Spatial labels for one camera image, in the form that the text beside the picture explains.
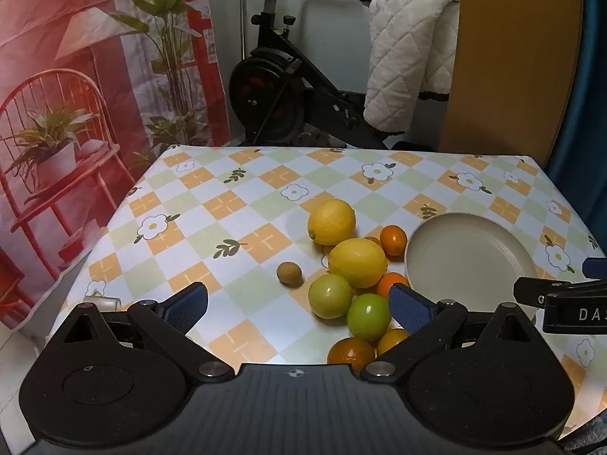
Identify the beige plate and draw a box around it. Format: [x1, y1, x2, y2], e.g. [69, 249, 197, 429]
[404, 212, 541, 323]

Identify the yellow-green apple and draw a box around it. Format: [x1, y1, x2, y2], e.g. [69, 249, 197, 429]
[308, 273, 354, 320]

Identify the green apple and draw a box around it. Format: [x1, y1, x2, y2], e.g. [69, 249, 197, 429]
[346, 293, 392, 343]

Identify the white quilted jacket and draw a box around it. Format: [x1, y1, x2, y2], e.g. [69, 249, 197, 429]
[355, 0, 462, 150]

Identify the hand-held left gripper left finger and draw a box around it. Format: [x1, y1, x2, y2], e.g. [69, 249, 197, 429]
[47, 282, 235, 383]

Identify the small brown kiwi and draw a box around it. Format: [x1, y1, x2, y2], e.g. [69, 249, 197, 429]
[277, 262, 304, 288]

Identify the yellow lemon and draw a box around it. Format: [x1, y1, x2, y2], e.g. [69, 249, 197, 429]
[328, 238, 388, 289]
[307, 199, 357, 246]

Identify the dark orange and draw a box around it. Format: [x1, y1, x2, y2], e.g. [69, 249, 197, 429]
[327, 336, 377, 375]

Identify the red printed backdrop cloth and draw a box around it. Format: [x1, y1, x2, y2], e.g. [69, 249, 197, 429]
[0, 0, 233, 337]

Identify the yellowish orange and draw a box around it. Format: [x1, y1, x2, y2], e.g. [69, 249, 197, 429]
[377, 328, 411, 356]

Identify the clear plastic clip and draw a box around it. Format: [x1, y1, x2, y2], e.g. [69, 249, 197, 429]
[84, 292, 119, 312]

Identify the wooden board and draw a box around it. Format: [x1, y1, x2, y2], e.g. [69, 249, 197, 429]
[436, 0, 584, 166]

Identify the small bright orange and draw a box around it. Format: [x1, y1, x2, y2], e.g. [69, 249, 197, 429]
[377, 272, 409, 300]
[380, 225, 409, 257]

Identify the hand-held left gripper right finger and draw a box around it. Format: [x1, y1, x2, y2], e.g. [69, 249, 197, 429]
[360, 283, 547, 383]

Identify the black exercise bike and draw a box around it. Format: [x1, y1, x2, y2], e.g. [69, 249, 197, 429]
[228, 0, 396, 150]

